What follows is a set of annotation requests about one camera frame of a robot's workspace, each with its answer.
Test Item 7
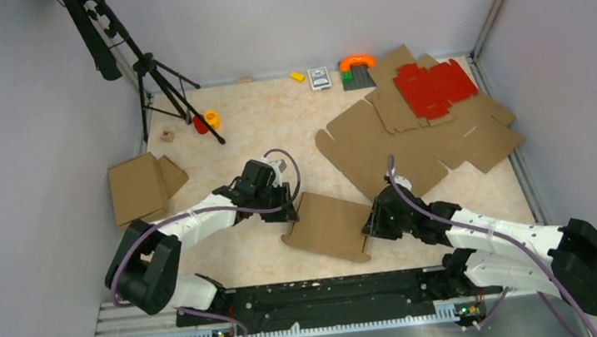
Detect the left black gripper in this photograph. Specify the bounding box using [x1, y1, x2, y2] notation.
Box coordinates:
[252, 180, 299, 226]

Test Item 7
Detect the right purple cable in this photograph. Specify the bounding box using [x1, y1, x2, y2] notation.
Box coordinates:
[384, 135, 597, 337]

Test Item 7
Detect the orange horseshoe toy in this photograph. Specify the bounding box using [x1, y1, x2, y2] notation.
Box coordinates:
[339, 53, 378, 72]

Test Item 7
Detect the red flat cardboard blank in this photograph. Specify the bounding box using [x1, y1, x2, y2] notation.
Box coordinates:
[393, 59, 479, 121]

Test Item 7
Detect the black camera tripod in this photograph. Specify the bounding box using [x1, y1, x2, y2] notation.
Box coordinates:
[58, 0, 226, 145]

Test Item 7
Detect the small wooden cube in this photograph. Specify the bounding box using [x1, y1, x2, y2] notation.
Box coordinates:
[160, 129, 175, 143]

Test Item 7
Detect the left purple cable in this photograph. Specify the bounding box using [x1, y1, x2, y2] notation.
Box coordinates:
[96, 146, 319, 337]

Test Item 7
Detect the brown cardboard box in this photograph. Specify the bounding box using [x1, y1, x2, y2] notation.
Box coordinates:
[281, 192, 371, 264]
[107, 152, 189, 229]

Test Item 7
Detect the green toy block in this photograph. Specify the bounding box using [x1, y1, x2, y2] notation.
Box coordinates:
[341, 70, 354, 83]

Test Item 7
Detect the large brown cardboard sheet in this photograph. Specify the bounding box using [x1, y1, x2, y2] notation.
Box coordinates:
[306, 32, 531, 209]

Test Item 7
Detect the grey lego base plate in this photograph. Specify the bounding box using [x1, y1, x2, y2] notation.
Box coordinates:
[342, 65, 376, 92]

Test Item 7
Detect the purple cable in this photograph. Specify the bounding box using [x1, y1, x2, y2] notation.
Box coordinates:
[384, 135, 597, 337]
[96, 146, 319, 337]

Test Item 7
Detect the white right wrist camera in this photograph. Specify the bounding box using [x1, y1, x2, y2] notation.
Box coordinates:
[393, 175, 413, 191]

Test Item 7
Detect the yellow round toy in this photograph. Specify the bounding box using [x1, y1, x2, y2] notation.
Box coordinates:
[203, 109, 221, 131]

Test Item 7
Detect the folded brown cardboard box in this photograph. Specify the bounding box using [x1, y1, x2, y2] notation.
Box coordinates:
[107, 152, 189, 229]

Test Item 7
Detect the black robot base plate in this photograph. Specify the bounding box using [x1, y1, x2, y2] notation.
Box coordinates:
[210, 267, 502, 335]

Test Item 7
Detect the small brown cardboard blank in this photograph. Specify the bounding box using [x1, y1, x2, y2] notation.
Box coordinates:
[365, 88, 457, 134]

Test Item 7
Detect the playing card deck box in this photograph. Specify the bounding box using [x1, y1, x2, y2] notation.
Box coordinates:
[306, 67, 331, 92]

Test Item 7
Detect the yellow small block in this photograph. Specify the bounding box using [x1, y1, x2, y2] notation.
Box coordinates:
[290, 71, 306, 82]

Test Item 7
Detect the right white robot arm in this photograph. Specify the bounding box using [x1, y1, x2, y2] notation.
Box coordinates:
[362, 177, 597, 316]

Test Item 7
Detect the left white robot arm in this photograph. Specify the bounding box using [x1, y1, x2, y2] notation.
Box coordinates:
[104, 155, 300, 323]

